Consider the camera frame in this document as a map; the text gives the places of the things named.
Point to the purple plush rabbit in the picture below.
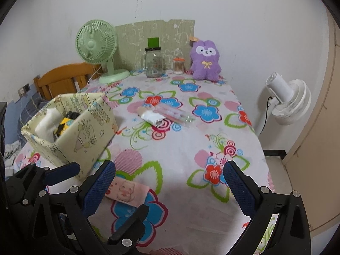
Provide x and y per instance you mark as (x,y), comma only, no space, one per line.
(205,61)

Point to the white and black cloth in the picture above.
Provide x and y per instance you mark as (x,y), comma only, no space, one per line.
(12,154)

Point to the glass mug jar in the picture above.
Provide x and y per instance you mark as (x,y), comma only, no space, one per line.
(154,63)

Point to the floral tablecloth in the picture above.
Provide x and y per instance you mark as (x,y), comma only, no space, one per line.
(180,151)

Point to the white rolled pouch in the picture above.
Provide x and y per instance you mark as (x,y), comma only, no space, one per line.
(151,117)

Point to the pink pig card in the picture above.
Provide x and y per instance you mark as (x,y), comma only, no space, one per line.
(127,192)

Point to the green desk fan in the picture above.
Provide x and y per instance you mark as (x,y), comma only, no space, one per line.
(95,42)

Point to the wooden chair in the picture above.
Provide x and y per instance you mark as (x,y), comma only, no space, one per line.
(61,79)

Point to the yellow and black item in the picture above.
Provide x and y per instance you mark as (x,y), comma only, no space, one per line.
(66,123)

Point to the wall socket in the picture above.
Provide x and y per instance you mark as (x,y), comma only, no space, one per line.
(23,89)

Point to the green patterned board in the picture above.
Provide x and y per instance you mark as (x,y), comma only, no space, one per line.
(170,34)

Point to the beige wardrobe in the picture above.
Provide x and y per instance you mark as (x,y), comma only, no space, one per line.
(321,138)

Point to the blue plaid bedding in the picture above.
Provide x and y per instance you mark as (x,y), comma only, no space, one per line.
(29,109)

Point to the cotton swab jar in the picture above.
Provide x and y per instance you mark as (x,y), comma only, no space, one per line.
(178,66)

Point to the white standing fan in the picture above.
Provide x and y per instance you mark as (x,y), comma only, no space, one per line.
(289,98)

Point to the cream patterned storage box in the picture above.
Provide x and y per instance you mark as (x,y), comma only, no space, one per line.
(87,135)

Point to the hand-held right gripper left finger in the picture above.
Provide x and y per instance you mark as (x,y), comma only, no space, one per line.
(99,188)

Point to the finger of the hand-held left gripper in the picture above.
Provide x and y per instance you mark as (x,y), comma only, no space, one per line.
(63,171)
(132,223)

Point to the green plastic cup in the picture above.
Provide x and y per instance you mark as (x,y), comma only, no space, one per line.
(153,43)

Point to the clear plastic tube pack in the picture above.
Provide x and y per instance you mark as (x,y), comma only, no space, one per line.
(176,114)

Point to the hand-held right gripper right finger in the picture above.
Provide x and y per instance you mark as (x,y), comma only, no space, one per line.
(239,188)

